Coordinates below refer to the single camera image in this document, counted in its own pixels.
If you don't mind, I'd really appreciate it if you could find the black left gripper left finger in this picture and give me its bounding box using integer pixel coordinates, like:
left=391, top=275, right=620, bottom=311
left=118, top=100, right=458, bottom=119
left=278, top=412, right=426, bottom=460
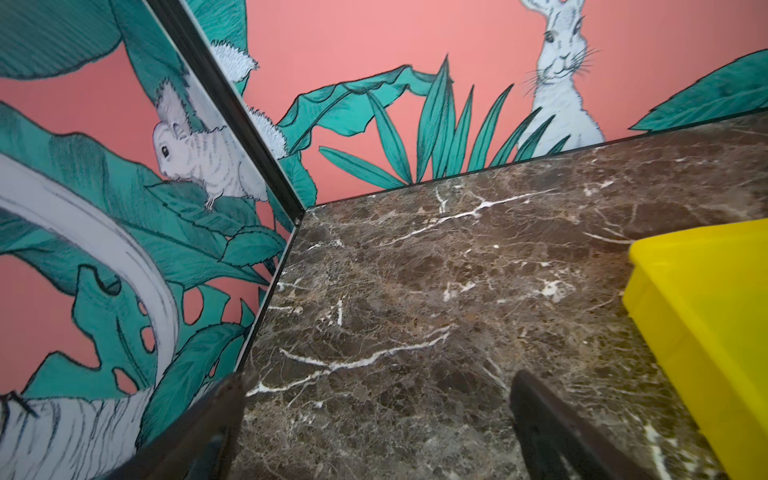
left=103, top=373, right=246, bottom=479

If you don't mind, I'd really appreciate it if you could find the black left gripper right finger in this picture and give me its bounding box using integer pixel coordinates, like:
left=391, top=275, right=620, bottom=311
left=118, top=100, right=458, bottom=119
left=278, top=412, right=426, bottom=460
left=510, top=370, right=652, bottom=479

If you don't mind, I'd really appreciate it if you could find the yellow plastic bin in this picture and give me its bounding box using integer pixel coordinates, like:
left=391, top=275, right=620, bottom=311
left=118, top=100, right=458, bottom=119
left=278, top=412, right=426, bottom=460
left=623, top=219, right=767, bottom=479

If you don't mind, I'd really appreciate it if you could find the black metal left corner post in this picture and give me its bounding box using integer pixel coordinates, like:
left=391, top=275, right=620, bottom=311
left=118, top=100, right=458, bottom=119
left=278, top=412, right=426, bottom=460
left=146, top=1, right=305, bottom=231

